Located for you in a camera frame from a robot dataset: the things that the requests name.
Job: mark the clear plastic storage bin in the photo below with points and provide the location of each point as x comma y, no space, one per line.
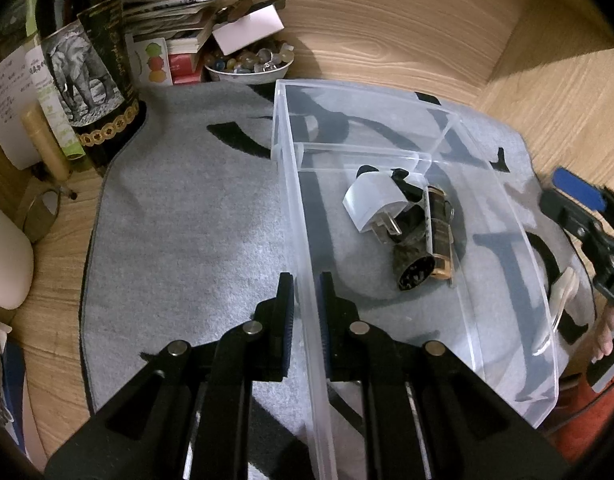
492,309

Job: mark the grey mat with black letters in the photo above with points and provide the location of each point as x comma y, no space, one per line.
191,235

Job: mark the fruit picture box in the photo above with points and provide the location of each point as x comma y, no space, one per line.
149,60

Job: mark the white power plug adapter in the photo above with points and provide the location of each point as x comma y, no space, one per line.
373,202

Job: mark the tan wooden stick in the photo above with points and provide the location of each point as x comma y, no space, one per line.
40,134

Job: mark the white bowl of stones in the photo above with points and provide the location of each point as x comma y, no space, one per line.
263,62

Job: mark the white handwritten note sheet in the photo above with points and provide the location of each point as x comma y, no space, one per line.
16,93

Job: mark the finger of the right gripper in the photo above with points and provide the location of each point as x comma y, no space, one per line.
595,198
571,217

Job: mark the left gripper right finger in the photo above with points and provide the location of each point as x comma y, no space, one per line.
426,415

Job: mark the person's right hand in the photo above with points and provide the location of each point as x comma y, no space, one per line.
603,334

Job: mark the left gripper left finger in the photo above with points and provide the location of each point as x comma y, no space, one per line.
186,413

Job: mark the dark wine bottle elephant label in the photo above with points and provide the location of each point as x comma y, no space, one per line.
85,49

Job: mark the white small cardboard box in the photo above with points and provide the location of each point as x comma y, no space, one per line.
252,27

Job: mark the stack of books and papers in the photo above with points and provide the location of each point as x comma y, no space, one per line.
186,25

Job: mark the green white tube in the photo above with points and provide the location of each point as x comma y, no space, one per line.
49,100

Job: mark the dark round camouflage object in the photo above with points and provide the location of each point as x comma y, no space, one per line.
413,263

